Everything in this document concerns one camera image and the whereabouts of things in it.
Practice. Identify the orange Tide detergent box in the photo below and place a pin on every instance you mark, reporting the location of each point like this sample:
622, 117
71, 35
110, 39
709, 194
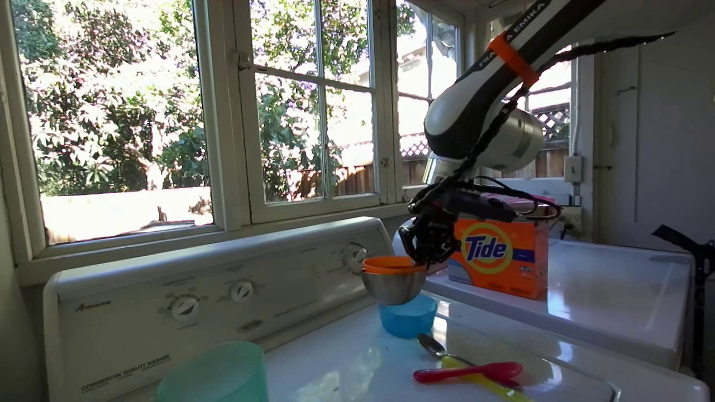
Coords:
504, 256

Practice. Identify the metal spoon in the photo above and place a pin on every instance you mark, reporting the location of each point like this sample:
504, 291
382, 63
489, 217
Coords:
432, 343

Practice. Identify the large silver washer dial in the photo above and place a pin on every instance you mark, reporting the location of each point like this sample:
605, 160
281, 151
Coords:
356, 256

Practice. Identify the small white washer knob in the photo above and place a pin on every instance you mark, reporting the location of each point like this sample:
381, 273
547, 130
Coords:
183, 305
241, 291

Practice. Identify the white window frame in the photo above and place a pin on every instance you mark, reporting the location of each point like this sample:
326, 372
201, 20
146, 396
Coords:
231, 147

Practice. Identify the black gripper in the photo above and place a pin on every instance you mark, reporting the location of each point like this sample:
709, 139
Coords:
432, 237

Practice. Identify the teal plastic cup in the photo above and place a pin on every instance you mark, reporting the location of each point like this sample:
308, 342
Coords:
215, 375

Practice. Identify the black camera stand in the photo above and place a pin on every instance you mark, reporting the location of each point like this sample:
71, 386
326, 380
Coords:
695, 291

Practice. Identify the silver bowl orange inside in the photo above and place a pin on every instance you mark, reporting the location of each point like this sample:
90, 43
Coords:
392, 282

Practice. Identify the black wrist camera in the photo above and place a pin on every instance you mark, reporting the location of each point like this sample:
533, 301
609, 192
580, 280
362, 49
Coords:
481, 206

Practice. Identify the white dryer machine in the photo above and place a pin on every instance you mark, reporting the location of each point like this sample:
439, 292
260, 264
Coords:
610, 298

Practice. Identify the red plastic spoon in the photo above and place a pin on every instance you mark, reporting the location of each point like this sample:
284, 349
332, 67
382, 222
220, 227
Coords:
477, 370

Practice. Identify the beige wall outlet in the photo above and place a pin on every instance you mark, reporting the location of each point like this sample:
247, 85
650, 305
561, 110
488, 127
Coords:
572, 168

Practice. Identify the wooden lattice fence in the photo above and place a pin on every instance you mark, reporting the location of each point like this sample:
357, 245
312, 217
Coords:
550, 141

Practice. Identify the white cabinet door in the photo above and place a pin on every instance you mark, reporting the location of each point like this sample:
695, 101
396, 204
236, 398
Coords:
661, 141

